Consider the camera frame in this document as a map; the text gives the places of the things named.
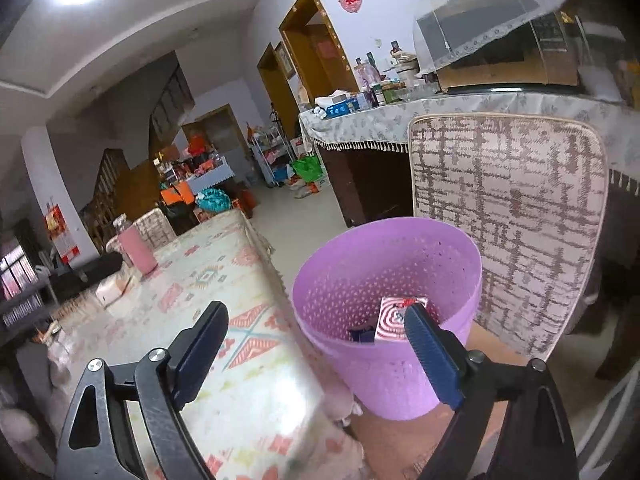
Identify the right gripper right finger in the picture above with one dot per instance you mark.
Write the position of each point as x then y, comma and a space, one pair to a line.
535, 441

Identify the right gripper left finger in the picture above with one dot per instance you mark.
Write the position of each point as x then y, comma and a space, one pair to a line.
97, 440

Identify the red white spiral box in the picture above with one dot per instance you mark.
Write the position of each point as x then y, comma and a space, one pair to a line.
390, 325

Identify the blue white tissue packet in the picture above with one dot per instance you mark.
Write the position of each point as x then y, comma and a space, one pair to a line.
363, 335

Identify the purple trash basket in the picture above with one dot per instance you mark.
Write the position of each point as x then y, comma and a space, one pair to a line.
350, 295

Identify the white tissue pack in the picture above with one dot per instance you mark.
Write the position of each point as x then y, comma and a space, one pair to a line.
112, 288

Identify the pink thermos bottle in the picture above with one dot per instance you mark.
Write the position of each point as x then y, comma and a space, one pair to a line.
134, 245

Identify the patterned chair behind bottle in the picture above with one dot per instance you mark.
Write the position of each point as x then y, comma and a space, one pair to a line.
154, 227

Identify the patterned chair beside basket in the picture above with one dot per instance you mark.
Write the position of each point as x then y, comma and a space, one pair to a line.
532, 284

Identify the green bag on floor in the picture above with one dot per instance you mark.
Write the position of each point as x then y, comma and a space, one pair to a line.
308, 168

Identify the sideboard with lace cloth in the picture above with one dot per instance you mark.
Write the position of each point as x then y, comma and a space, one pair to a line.
537, 162

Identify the blue box on sideboard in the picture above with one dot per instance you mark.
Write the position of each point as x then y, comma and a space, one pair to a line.
343, 108

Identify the covered microwave oven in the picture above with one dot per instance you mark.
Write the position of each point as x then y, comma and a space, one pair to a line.
469, 43

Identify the red wall calendar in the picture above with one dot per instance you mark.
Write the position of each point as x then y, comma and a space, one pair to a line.
60, 234

